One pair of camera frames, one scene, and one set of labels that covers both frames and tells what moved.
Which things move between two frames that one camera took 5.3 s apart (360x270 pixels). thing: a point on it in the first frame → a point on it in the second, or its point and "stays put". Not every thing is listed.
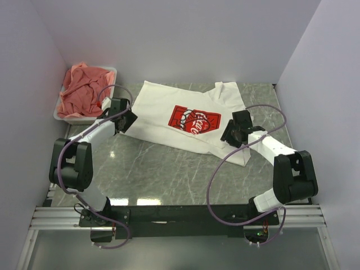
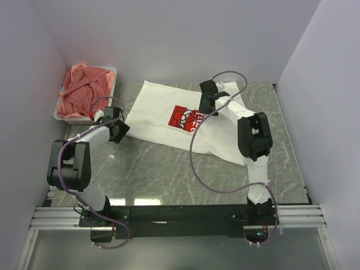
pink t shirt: [81, 88] stays put
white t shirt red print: [192, 118] stays put
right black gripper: [226, 133] → [202, 107]
